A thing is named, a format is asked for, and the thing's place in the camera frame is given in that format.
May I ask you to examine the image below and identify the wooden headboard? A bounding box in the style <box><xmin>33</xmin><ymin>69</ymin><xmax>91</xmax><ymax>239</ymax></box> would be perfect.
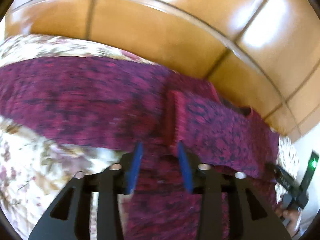
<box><xmin>2</xmin><ymin>0</ymin><xmax>319</xmax><ymax>140</ymax></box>

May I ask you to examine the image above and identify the floral bedspread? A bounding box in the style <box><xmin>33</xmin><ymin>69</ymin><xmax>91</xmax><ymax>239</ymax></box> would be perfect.
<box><xmin>0</xmin><ymin>33</ymin><xmax>301</xmax><ymax>240</ymax></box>

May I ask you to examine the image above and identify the person's right hand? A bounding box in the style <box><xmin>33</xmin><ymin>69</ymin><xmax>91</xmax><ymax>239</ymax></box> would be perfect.
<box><xmin>275</xmin><ymin>202</ymin><xmax>301</xmax><ymax>237</ymax></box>

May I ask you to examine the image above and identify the dark red floral sweater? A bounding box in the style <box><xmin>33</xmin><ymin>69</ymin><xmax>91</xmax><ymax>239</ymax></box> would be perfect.
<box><xmin>0</xmin><ymin>55</ymin><xmax>281</xmax><ymax>240</ymax></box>

